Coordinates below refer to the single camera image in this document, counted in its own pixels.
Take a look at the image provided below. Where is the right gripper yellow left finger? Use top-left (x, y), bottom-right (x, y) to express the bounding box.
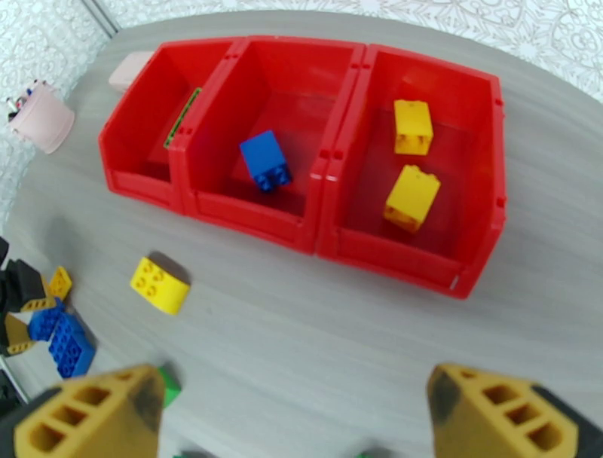
top-left (0, 363), bottom-right (167, 458)

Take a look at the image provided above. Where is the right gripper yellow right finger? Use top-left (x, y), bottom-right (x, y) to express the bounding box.
top-left (427, 363), bottom-right (603, 458)

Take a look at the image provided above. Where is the blue long lego brick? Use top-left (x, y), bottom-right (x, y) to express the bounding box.
top-left (48, 313), bottom-right (96, 379)

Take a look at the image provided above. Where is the green lego brick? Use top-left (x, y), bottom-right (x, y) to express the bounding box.
top-left (158, 365), bottom-right (182, 410)

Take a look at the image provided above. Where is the yellow curved lego brick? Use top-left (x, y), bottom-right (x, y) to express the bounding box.
top-left (130, 257), bottom-right (191, 316)

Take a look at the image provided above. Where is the yellow tall lego brick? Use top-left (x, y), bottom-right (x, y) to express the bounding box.
top-left (393, 99), bottom-right (434, 157)
top-left (382, 164), bottom-right (442, 235)

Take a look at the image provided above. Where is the blue square lego brick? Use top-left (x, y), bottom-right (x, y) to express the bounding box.
top-left (239, 130), bottom-right (293, 193)

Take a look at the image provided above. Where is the pink metal bucket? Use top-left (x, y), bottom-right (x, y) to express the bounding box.
top-left (7, 80), bottom-right (76, 155)

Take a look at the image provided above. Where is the red plastic bin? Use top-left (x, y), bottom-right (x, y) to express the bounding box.
top-left (97, 36), bottom-right (246, 215)
top-left (314, 43), bottom-right (507, 301)
top-left (168, 35), bottom-right (366, 256)

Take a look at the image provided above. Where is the pink pencil case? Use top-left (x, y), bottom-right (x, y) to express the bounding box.
top-left (108, 50), bottom-right (155, 93)

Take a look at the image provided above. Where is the green flat plate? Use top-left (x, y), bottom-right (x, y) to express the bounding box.
top-left (163, 87), bottom-right (204, 151)

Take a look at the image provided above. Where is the aluminium corner post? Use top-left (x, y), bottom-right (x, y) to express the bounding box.
top-left (82, 0), bottom-right (119, 38)

